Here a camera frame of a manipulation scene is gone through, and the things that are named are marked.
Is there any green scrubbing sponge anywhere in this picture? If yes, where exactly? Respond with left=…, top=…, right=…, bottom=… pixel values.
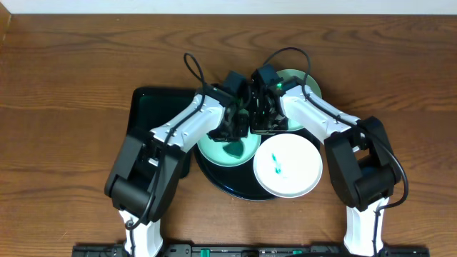
left=222, top=140, right=244, bottom=159

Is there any light green plate top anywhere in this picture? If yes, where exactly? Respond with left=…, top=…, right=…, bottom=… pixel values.
left=276, top=69, right=322, bottom=132

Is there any light green plate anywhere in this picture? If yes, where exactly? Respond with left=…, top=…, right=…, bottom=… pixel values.
left=276, top=69, right=322, bottom=132
left=197, top=132, right=261, bottom=167

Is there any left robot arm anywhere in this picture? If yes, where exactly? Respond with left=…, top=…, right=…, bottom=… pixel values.
left=104, top=85, right=239, bottom=256

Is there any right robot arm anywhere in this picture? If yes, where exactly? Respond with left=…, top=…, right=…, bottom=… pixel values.
left=250, top=83, right=408, bottom=256

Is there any black rectangular tray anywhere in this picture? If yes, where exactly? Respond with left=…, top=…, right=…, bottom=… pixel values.
left=126, top=86, right=195, bottom=182

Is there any white plate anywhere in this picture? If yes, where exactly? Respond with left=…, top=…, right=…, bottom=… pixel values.
left=253, top=133, right=323, bottom=198

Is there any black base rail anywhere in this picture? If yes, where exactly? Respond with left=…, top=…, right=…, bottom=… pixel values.
left=71, top=244, right=430, bottom=257

